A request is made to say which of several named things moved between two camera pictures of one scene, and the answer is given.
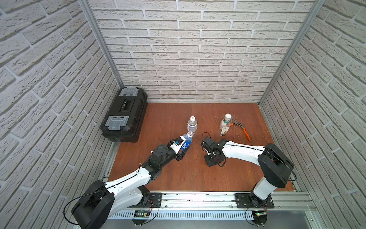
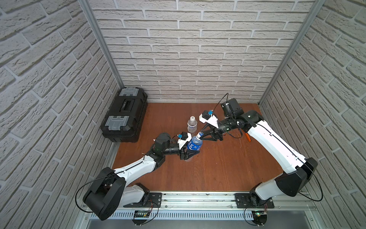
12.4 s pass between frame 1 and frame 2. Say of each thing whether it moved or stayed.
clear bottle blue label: moved
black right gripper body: moved
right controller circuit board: stayed
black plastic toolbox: stayed
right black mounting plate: stayed
